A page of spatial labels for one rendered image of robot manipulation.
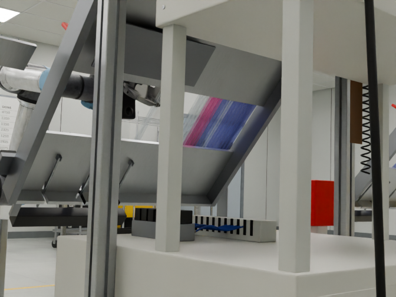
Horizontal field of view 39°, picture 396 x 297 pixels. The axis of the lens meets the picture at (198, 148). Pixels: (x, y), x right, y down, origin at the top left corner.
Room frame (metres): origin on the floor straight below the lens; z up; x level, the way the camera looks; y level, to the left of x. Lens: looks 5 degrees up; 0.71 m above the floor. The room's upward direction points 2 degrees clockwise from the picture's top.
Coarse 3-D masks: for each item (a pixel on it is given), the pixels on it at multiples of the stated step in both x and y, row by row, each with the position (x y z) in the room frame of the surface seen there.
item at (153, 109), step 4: (160, 92) 1.44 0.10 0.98; (156, 100) 1.45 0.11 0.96; (156, 104) 1.46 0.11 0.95; (152, 108) 1.47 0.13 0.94; (156, 108) 1.47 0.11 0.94; (148, 112) 1.48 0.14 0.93; (152, 112) 1.47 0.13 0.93; (148, 116) 1.48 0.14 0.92; (152, 116) 1.48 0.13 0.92; (144, 120) 1.49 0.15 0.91; (148, 120) 1.49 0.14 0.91; (144, 124) 1.49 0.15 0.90; (140, 128) 1.51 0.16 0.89; (144, 128) 1.50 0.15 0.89; (140, 132) 1.51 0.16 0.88; (136, 136) 1.52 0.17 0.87; (140, 136) 1.52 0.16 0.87
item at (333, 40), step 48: (192, 0) 0.86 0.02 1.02; (240, 0) 0.79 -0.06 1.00; (288, 0) 0.72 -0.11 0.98; (336, 0) 0.78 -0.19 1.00; (384, 0) 0.82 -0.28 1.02; (240, 48) 1.05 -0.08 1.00; (288, 48) 0.72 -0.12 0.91; (336, 48) 1.03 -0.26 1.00; (384, 48) 1.02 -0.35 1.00; (288, 96) 0.72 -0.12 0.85; (384, 96) 1.33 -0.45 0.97; (288, 144) 0.71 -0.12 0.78; (384, 144) 1.33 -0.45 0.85; (288, 192) 0.71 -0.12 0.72; (384, 192) 1.34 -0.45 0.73; (288, 240) 0.71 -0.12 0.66; (384, 288) 0.72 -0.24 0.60
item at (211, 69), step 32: (128, 0) 1.18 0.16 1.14; (96, 32) 1.20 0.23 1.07; (128, 32) 1.20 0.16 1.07; (160, 32) 1.24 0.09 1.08; (128, 64) 1.26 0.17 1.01; (160, 64) 1.30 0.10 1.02; (192, 64) 1.35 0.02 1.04; (224, 64) 1.46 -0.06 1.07; (256, 64) 1.52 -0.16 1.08; (224, 96) 1.54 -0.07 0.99; (256, 96) 1.61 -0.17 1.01
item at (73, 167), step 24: (48, 144) 1.37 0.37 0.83; (72, 144) 1.41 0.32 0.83; (144, 144) 1.53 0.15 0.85; (48, 168) 1.42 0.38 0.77; (72, 168) 1.46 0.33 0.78; (120, 168) 1.55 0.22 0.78; (144, 168) 1.60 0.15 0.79; (192, 168) 1.71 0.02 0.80; (216, 168) 1.77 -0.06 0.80; (120, 192) 1.63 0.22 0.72; (144, 192) 1.68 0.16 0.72; (192, 192) 1.80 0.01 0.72
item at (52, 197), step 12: (24, 192) 1.43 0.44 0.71; (36, 192) 1.45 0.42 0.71; (48, 192) 1.48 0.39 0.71; (60, 192) 1.50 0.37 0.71; (72, 192) 1.53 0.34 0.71; (84, 192) 1.55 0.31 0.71; (84, 204) 1.53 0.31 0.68; (120, 204) 1.60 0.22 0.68; (132, 204) 1.63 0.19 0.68; (144, 204) 1.66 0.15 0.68; (156, 204) 1.68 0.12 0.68; (192, 204) 1.77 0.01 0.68; (204, 204) 1.81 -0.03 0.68
